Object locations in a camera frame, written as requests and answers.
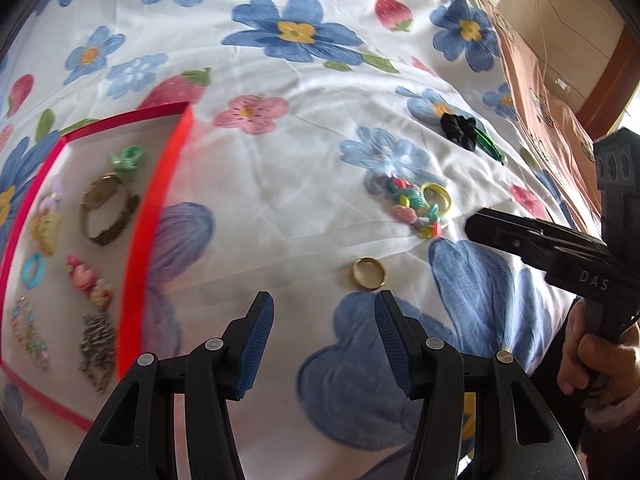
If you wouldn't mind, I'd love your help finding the red shallow box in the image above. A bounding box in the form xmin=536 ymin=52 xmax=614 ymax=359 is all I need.
xmin=0 ymin=101 xmax=196 ymax=432

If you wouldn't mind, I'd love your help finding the colourful charm bracelet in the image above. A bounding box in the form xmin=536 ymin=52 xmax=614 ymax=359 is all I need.
xmin=382 ymin=176 xmax=446 ymax=240

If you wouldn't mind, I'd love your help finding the pastel beaded bracelet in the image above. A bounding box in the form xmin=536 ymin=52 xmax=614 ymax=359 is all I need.
xmin=11 ymin=296 xmax=52 ymax=372

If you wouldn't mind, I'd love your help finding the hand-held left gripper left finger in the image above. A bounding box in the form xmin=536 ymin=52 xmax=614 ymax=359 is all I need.
xmin=65 ymin=291 xmax=275 ymax=480

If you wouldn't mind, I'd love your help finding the dark green hair clip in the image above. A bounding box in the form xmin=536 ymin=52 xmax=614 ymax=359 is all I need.
xmin=475 ymin=127 xmax=508 ymax=166

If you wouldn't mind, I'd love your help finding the yellow hair clip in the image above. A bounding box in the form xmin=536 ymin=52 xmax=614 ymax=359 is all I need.
xmin=29 ymin=207 xmax=62 ymax=257

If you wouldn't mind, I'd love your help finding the wooden door frame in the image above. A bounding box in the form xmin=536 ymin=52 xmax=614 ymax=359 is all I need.
xmin=574 ymin=22 xmax=640 ymax=137

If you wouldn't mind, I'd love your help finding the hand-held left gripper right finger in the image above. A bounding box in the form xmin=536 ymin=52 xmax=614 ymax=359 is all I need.
xmin=374 ymin=290 xmax=586 ymax=480

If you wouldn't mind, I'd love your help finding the black scrunchie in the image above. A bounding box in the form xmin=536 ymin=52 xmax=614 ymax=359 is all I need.
xmin=440 ymin=112 xmax=478 ymax=152

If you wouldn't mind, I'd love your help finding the gold ring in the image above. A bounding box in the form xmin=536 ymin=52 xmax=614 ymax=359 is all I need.
xmin=351 ymin=257 xmax=388 ymax=291

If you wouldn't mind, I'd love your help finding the peach printed blanket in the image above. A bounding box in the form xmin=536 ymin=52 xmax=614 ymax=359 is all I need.
xmin=470 ymin=0 xmax=607 ymax=238

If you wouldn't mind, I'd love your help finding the person's right forearm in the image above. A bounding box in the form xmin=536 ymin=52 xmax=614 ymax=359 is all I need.
xmin=580 ymin=392 xmax=640 ymax=480

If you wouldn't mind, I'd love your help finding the gold mesh band watch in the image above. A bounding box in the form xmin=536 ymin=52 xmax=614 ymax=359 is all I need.
xmin=80 ymin=171 xmax=141 ymax=247

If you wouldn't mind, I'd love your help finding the floral bedsheet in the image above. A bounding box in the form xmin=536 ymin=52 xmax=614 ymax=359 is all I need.
xmin=0 ymin=0 xmax=603 ymax=480

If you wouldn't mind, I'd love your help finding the person's right hand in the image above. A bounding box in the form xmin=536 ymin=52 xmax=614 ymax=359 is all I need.
xmin=556 ymin=297 xmax=640 ymax=407

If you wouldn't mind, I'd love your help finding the silver chain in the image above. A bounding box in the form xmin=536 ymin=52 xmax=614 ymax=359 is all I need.
xmin=79 ymin=312 xmax=118 ymax=395

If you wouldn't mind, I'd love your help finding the pink hair clip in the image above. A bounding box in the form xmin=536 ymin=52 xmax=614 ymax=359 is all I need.
xmin=66 ymin=253 xmax=115 ymax=309

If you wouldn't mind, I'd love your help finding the yellow plastic ring bracelet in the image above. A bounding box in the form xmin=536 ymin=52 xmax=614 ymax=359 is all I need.
xmin=421 ymin=182 xmax=453 ymax=212

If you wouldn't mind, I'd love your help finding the purple hair clip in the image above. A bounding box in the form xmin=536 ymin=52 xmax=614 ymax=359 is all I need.
xmin=41 ymin=176 xmax=66 ymax=213

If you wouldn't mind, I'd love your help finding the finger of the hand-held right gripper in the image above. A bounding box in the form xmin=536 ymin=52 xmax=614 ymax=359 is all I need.
xmin=517 ymin=247 xmax=621 ymax=303
xmin=464 ymin=208 xmax=608 ymax=261

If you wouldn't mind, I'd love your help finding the blue plastic bracelet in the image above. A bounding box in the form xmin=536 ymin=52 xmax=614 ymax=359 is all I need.
xmin=21 ymin=253 xmax=47 ymax=290

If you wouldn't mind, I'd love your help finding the mint green hair clip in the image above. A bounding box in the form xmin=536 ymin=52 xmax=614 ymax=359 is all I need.
xmin=108 ymin=145 xmax=146 ymax=182

